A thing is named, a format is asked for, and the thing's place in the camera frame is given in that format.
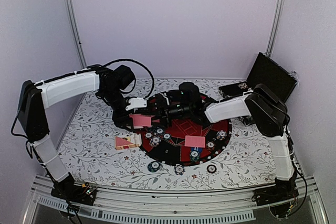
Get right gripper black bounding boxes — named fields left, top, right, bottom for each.
left=144, top=99, right=192, bottom=130

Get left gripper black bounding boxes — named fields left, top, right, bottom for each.
left=101, top=87, right=135, bottom=132

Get red card bundle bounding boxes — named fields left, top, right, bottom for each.
left=129, top=114, right=152, bottom=127

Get red playing card deck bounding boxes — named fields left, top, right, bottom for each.
left=114, top=133, right=142, bottom=150

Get poker chips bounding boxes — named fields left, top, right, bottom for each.
left=149, top=136, right=161, bottom=147
left=216, top=130, right=227, bottom=141

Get dealt red card seat four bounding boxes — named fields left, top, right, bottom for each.
left=184, top=135, right=206, bottom=148

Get green chips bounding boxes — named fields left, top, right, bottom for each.
left=190, top=147, right=202, bottom=162

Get green poker chip stack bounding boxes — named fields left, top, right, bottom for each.
left=148, top=161, right=160, bottom=173

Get blue beige poker chip stack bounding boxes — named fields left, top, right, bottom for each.
left=174, top=164, right=185, bottom=176

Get red brown poker chip stack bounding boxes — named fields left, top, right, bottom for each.
left=206, top=165, right=217, bottom=174

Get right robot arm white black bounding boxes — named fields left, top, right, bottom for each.
left=141, top=82, right=297, bottom=201

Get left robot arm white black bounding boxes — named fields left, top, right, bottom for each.
left=14, top=65, right=135, bottom=200

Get round red black poker mat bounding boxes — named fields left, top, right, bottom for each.
left=130, top=90, right=232, bottom=166

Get black poker set case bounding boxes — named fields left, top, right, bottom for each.
left=218, top=52, right=299, bottom=126

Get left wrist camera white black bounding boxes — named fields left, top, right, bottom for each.
left=125, top=98, right=147, bottom=111

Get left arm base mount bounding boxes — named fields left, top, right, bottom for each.
left=51, top=180, right=97, bottom=206

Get front aluminium rail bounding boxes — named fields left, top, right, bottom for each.
left=23, top=175, right=329, bottom=223

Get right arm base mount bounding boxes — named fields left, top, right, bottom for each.
left=251, top=186, right=299, bottom=219

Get left aluminium frame post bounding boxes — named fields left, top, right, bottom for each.
left=65, top=0, right=87, bottom=68

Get aluminium frame post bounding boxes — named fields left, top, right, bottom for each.
left=265, top=0, right=285, bottom=58
left=65, top=0, right=87, bottom=68

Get right aluminium frame post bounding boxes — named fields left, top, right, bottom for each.
left=265, top=0, right=285, bottom=58

